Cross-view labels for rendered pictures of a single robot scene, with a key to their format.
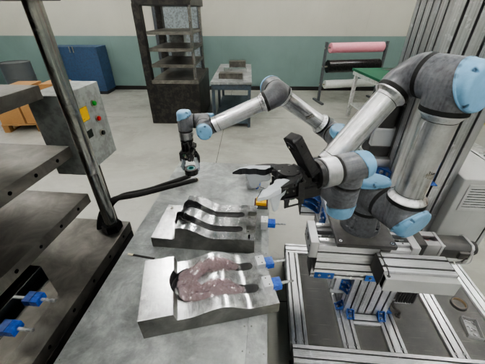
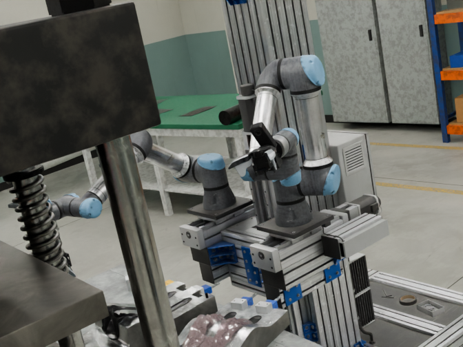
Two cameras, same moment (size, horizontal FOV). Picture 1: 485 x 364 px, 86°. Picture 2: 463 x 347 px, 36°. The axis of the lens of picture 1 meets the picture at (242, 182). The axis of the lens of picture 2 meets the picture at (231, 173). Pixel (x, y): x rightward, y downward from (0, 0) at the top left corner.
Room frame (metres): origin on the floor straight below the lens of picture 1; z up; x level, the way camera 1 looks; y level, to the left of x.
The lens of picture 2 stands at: (-1.10, 1.43, 2.01)
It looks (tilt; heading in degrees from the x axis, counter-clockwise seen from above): 15 degrees down; 320
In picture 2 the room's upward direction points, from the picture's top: 11 degrees counter-clockwise
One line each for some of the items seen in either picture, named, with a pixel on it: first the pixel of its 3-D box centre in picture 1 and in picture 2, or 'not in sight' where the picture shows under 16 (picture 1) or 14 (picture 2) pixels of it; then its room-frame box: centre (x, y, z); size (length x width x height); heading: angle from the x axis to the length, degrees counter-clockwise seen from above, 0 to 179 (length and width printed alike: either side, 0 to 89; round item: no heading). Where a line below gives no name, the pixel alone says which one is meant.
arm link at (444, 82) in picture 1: (422, 157); (311, 127); (0.68, -0.53, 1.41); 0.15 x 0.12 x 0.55; 21
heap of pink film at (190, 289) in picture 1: (209, 276); (214, 328); (0.67, 0.13, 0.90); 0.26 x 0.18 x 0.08; 102
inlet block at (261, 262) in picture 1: (270, 262); (247, 301); (0.77, -0.12, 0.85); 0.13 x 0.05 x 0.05; 102
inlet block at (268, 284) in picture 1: (278, 283); (271, 304); (0.67, -0.14, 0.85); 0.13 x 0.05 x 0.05; 102
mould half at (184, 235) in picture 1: (207, 222); (142, 320); (1.02, 0.18, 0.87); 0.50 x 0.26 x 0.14; 85
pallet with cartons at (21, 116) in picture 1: (44, 103); not in sight; (4.82, 3.64, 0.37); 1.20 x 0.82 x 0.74; 97
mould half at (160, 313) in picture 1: (209, 284); (218, 340); (0.66, 0.13, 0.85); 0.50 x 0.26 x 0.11; 102
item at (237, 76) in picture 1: (234, 89); not in sight; (5.55, 0.17, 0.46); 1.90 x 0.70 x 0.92; 179
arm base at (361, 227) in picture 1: (361, 215); (292, 208); (0.81, -0.48, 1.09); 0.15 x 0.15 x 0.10
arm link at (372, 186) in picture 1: (371, 193); (289, 180); (0.80, -0.48, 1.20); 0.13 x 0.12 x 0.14; 21
